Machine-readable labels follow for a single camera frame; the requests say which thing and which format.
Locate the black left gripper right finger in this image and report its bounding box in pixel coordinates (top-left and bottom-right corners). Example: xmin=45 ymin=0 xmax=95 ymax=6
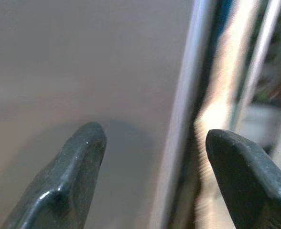
xmin=205 ymin=129 xmax=281 ymax=229

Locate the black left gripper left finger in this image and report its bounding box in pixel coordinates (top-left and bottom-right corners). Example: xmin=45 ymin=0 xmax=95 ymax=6
xmin=0 ymin=122 xmax=107 ymax=229

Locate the grey mini fridge cabinet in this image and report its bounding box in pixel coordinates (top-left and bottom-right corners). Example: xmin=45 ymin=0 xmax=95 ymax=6
xmin=0 ymin=0 xmax=215 ymax=229

